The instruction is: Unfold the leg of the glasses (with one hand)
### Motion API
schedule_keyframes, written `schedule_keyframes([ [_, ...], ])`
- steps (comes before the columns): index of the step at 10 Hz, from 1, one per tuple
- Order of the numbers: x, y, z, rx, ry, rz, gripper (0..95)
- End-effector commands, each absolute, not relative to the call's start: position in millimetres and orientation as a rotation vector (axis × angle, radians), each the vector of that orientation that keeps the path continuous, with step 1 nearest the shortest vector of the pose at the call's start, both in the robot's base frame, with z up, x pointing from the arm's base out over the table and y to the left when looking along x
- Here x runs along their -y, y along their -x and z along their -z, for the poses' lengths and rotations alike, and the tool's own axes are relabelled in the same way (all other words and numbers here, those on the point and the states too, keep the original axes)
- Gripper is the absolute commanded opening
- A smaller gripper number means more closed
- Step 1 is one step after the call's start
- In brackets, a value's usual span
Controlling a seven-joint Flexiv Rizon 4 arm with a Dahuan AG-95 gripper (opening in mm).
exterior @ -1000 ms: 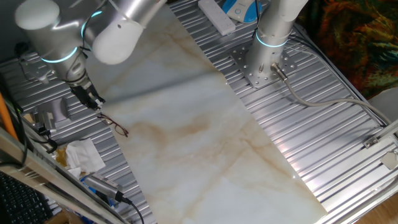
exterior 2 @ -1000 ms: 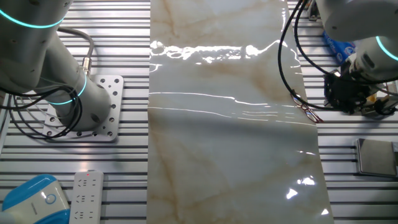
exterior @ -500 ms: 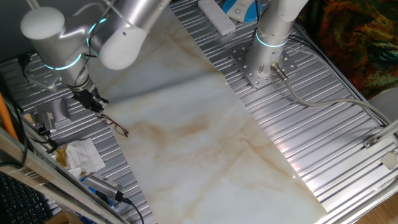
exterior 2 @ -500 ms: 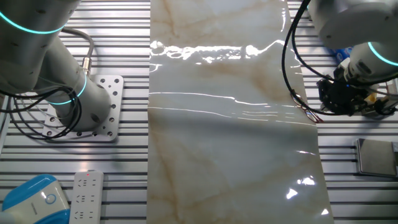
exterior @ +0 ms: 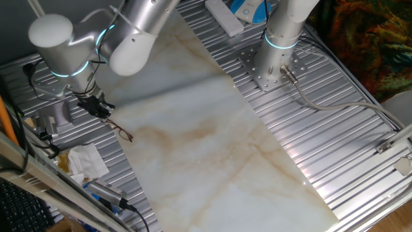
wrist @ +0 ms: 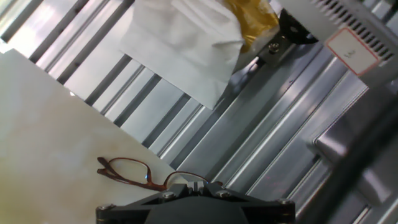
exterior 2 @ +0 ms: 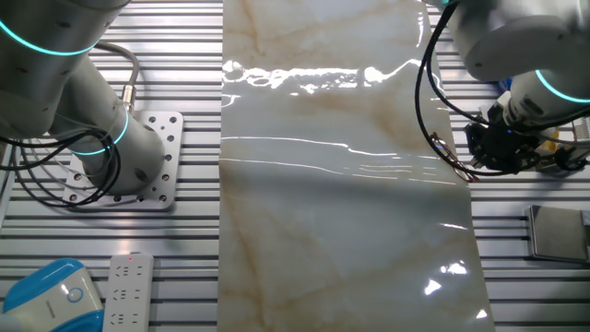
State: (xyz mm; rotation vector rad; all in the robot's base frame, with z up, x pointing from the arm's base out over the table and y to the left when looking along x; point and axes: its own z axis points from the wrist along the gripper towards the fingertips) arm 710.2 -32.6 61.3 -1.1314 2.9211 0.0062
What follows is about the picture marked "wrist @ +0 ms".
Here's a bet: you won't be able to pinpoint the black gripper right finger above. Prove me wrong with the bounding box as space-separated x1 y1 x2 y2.
196 182 295 224

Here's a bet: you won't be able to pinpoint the marble pattern table mat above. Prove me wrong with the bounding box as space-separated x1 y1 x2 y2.
0 48 193 224

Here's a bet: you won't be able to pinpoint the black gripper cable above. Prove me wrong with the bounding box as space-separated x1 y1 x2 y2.
295 93 398 224

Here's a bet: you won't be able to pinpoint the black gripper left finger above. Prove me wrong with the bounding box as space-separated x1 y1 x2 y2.
95 182 196 224

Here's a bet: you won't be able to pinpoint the white tissue sheet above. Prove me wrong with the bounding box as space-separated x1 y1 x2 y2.
119 0 246 110

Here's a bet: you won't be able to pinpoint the metal corner bracket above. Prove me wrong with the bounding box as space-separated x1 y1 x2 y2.
257 30 296 68

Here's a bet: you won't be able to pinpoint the yellow plastic bag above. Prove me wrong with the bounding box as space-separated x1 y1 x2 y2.
223 0 280 54

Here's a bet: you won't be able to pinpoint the brown frame glasses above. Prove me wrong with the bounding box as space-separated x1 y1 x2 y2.
96 156 224 192

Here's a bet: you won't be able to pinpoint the grey vented box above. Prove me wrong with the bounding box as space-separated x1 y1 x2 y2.
276 0 398 90

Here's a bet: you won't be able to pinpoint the square steel plate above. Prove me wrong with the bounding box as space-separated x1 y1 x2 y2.
313 83 398 206

